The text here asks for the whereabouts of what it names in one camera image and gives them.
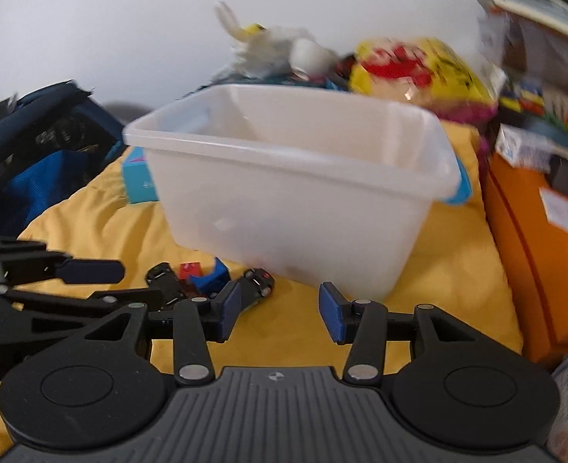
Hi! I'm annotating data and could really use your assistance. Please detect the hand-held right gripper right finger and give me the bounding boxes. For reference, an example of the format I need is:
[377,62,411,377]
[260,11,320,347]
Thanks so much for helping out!
[319,282,482,389]

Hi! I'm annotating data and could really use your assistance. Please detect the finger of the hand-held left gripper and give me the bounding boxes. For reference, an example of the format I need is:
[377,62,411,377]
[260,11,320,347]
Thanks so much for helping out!
[0,284,177,337]
[0,237,127,296]

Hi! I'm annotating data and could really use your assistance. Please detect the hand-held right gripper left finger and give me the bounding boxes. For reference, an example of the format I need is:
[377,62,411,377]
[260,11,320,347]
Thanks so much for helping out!
[84,280,243,389]

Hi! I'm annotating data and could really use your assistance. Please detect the dark blue building block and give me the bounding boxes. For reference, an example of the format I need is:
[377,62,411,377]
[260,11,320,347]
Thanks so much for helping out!
[190,258,231,296]

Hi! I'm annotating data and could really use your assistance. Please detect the black toy car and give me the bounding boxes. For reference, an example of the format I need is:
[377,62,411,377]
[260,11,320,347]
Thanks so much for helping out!
[145,263,189,310]
[240,267,276,308]

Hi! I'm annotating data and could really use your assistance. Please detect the white plastic storage bin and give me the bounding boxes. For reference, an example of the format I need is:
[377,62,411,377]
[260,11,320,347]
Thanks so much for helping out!
[122,84,474,300]

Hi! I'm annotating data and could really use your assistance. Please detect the light blue carton box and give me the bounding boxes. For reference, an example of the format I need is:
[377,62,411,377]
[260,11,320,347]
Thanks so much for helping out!
[122,147,162,206]

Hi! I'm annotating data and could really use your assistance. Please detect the dark blue fabric bag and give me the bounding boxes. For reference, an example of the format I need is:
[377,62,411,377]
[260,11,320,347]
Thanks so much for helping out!
[0,81,125,238]

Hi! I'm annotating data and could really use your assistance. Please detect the yellow blanket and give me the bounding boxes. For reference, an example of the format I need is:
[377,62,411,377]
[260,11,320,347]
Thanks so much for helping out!
[0,120,526,459]

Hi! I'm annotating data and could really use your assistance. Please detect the orange box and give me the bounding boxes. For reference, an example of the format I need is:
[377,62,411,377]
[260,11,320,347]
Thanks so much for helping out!
[482,152,568,372]

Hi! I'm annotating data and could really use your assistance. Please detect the yellow snack bag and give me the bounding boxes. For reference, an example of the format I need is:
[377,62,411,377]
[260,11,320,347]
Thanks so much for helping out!
[350,37,500,122]

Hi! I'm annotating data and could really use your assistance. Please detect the small white box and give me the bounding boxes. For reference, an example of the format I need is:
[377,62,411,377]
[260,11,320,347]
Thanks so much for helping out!
[495,124,557,165]

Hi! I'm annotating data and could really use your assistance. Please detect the white plastic bag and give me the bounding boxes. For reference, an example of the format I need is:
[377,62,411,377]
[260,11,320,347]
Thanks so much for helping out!
[215,2,314,79]

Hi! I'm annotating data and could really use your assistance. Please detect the pile of colourful toys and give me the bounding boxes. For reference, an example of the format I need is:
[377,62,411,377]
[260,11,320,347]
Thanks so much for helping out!
[499,77,568,143]

